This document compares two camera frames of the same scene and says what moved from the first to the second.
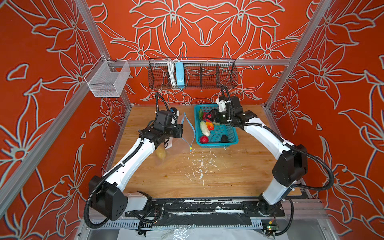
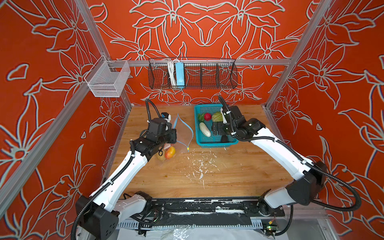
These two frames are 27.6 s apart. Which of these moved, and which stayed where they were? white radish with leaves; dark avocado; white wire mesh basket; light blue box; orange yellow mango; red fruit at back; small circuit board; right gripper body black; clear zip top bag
Moved: orange yellow mango; clear zip top bag; right gripper body black
Stayed: light blue box; dark avocado; white radish with leaves; small circuit board; red fruit at back; white wire mesh basket
